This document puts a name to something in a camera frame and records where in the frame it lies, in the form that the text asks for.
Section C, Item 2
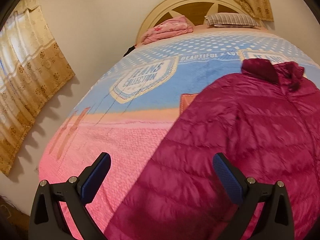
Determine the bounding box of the folded pink floral quilt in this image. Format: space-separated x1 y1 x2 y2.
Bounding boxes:
139 16 193 45

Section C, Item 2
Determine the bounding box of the magenta quilted down jacket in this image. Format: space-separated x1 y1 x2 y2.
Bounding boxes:
104 59 319 239

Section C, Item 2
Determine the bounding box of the beige floral side curtain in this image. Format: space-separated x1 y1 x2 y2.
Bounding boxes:
1 0 75 176

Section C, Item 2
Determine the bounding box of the pink and blue bed blanket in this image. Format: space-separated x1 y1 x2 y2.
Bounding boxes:
39 29 319 233

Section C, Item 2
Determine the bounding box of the striped grey pillow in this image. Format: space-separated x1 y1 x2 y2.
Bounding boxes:
204 12 260 28

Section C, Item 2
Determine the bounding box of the cream wooden headboard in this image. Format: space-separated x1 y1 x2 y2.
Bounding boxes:
135 0 266 45

